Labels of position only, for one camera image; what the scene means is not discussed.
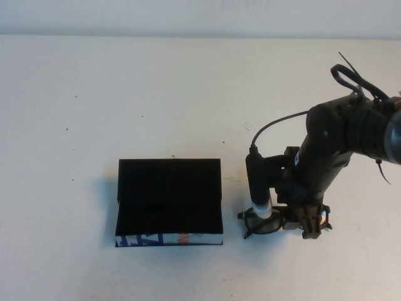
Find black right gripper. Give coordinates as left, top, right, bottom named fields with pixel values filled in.
left=275, top=180, right=330, bottom=241

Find black framed glasses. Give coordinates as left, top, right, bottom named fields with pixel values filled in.
left=237, top=205, right=333, bottom=241

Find black glasses case printed side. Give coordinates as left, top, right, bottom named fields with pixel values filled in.
left=114, top=158, right=226, bottom=249

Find black zip tie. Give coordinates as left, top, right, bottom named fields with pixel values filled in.
left=375, top=159, right=393, bottom=186
left=338, top=51, right=382, bottom=102

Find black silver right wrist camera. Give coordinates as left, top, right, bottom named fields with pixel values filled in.
left=245, top=152, right=273, bottom=219

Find black right camera mount bracket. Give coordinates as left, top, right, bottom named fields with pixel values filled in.
left=263, top=145, right=300, bottom=177

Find thin black right camera cable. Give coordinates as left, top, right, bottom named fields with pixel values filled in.
left=249, top=110, right=310, bottom=155

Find thick black cable loop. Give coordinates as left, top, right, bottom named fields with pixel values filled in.
left=330, top=63, right=390, bottom=105

